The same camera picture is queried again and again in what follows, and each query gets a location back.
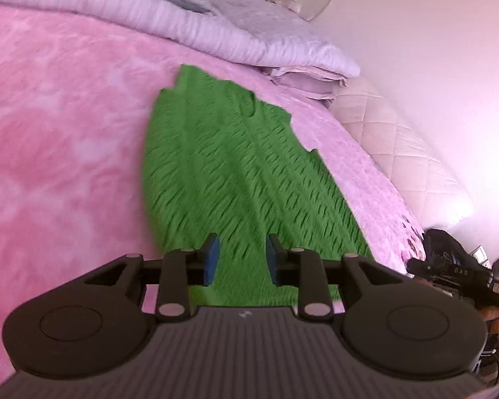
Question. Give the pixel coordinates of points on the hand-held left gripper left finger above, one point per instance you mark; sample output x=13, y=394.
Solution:
x=211, y=258

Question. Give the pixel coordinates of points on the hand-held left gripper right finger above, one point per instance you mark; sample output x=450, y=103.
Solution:
x=272, y=260

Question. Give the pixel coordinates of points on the green knit sweater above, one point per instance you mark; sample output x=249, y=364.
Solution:
x=233, y=174

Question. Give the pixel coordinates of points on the person's right hand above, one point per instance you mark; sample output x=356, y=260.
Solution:
x=497, y=320

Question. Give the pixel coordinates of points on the white quilted mattress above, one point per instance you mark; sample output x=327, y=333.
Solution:
x=399, y=153

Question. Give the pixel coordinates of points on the folded pale sheets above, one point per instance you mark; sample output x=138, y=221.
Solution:
x=307, y=81

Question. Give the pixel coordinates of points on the pink rose-pattern blanket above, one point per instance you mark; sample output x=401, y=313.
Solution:
x=66, y=133

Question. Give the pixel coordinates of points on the lavender ribbed duvet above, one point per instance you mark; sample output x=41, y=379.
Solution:
x=108, y=6

